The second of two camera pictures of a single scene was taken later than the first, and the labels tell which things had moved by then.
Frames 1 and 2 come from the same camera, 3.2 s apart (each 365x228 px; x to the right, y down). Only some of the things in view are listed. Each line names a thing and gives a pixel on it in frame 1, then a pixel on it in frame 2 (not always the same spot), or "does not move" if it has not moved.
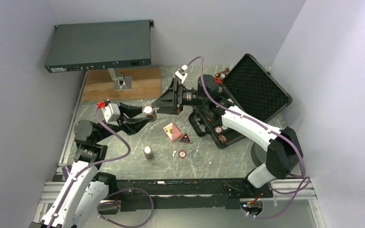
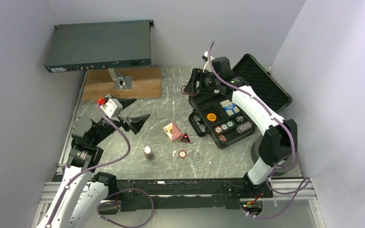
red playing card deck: x=172 y=130 does not move
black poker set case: x=248 y=85 does not move
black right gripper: x=170 y=102 -> x=197 y=75
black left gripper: x=131 y=125 does not move
